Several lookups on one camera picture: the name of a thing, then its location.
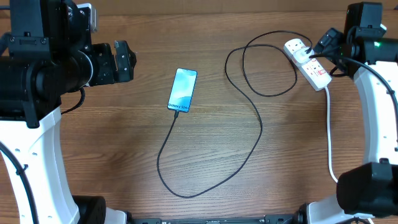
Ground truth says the white USB charger plug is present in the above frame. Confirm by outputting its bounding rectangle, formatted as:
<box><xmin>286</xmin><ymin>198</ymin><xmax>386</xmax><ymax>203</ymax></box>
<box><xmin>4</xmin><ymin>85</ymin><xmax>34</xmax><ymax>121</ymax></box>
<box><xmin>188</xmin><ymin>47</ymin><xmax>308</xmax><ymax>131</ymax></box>
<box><xmin>293</xmin><ymin>47</ymin><xmax>314</xmax><ymax>65</ymax></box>

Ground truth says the white power strip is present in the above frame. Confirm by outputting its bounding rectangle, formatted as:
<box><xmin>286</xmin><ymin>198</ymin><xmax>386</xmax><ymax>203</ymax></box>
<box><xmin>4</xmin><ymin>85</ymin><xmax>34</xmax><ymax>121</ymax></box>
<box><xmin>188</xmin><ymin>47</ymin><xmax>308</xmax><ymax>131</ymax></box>
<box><xmin>284</xmin><ymin>39</ymin><xmax>331</xmax><ymax>91</ymax></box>

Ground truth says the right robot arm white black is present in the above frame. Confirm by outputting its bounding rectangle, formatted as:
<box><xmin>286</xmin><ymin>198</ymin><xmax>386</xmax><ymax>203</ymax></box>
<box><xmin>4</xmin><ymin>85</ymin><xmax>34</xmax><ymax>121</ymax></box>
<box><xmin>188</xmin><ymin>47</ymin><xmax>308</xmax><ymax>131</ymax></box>
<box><xmin>292</xmin><ymin>2</ymin><xmax>397</xmax><ymax>223</ymax></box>

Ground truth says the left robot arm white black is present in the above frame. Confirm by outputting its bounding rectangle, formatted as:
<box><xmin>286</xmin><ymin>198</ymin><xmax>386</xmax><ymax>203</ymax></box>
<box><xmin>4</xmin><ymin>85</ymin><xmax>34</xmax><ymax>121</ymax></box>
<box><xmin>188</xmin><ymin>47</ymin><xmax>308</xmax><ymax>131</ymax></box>
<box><xmin>1</xmin><ymin>0</ymin><xmax>137</xmax><ymax>223</ymax></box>

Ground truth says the blue Samsung Galaxy smartphone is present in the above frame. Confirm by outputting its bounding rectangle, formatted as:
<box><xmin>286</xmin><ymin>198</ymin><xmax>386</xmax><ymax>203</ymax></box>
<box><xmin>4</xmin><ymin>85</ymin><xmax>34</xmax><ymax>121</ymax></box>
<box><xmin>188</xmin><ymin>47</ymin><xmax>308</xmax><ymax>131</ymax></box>
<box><xmin>167</xmin><ymin>68</ymin><xmax>198</xmax><ymax>113</ymax></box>

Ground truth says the black USB charging cable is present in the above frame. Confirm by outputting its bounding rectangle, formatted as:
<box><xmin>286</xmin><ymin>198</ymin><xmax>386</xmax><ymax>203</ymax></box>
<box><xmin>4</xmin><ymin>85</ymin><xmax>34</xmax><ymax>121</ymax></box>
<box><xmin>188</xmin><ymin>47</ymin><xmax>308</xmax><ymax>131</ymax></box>
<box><xmin>156</xmin><ymin>30</ymin><xmax>313</xmax><ymax>199</ymax></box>

